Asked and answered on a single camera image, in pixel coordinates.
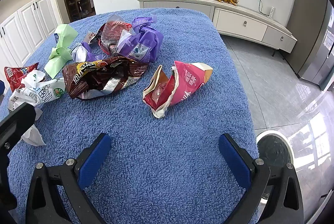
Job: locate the blue terry towel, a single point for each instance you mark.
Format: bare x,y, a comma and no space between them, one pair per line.
156,148

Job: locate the white round trash bin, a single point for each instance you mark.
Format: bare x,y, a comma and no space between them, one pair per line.
271,148

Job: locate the small white red wrapper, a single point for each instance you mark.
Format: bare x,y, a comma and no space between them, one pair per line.
90,36

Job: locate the white green-printed plastic bag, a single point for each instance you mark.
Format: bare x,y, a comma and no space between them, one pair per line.
39,93

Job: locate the white tissue paper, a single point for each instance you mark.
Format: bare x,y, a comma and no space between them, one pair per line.
34,135

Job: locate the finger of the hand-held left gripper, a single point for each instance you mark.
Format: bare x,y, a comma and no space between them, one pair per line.
1,88
18,119

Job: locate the grey refrigerator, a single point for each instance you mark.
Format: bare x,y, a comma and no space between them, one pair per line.
318,52

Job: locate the brown snack bag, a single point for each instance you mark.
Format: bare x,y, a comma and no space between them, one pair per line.
86,78

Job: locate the white power strip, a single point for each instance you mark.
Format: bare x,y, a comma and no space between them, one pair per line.
272,11

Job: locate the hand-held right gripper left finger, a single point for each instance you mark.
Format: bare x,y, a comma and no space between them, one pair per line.
94,161

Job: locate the white television cabinet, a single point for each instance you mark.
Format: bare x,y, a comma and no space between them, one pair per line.
240,22

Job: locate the red snack packet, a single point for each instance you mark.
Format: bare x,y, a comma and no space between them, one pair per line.
15,74

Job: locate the pink snack bag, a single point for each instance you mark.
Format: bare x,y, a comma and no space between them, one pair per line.
182,83

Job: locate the purple plastic bag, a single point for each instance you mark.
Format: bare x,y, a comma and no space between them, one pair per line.
148,41

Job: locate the green plastic bag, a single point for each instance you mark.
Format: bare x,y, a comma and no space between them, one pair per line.
62,39

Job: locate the white wall cabinets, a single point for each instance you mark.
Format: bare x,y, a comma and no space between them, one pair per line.
28,15

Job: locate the clear red wrapper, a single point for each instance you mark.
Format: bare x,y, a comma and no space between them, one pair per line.
112,31

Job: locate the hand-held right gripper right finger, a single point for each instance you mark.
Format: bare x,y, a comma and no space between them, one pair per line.
234,164

